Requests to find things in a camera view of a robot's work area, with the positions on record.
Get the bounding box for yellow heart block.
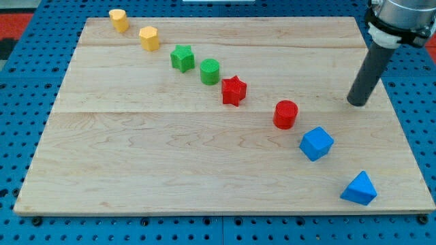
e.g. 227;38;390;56
108;9;129;33

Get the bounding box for yellow hexagon block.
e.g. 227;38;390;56
138;26;160;52

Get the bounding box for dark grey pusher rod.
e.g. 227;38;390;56
347;42;395;107

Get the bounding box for blue triangle block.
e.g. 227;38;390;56
340;171;377;206

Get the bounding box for red star block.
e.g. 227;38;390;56
221;76;247;107

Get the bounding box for red cylinder block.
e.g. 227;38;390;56
272;100;298;129

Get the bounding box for wooden board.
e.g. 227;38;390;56
14;17;435;216

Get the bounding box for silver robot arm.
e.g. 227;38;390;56
365;0;435;49

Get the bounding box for green star block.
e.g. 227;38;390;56
170;44;195;73

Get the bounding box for blue cube block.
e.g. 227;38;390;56
299;127;334;161

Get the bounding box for green cylinder block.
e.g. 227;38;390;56
200;59;220;85

